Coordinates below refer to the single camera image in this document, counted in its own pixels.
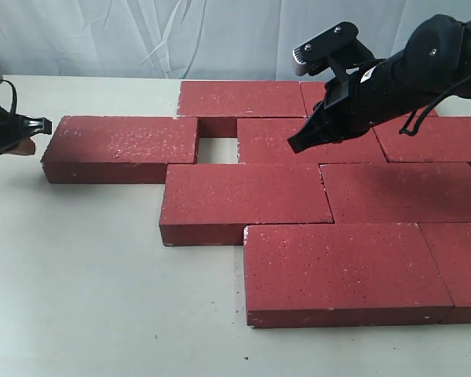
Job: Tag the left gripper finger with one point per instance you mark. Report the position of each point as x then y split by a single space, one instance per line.
29 127
26 147

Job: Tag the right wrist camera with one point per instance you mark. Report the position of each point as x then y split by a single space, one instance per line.
337 48

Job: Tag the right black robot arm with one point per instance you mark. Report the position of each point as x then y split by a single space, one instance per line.
436 64

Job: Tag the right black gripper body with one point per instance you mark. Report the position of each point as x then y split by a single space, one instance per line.
376 95

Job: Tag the right middle-row red brick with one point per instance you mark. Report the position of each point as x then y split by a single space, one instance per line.
439 139

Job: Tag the wrinkled blue-grey backdrop cloth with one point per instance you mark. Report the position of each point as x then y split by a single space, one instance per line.
193 39

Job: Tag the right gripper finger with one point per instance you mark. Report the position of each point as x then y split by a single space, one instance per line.
316 131

